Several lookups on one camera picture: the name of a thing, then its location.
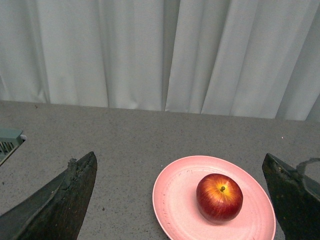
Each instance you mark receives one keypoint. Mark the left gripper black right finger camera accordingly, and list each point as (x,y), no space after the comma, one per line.
(295,198)

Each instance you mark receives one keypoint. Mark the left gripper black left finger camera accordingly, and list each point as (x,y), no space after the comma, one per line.
(57,210)

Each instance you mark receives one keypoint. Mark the red yellow apple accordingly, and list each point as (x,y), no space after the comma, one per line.
(219,198)

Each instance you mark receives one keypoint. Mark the pink plate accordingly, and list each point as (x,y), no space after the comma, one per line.
(174,203)

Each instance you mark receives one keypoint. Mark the grey green rack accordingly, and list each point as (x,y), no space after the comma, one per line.
(10,140)

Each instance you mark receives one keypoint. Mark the white curtain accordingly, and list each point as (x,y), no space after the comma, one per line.
(248,58)

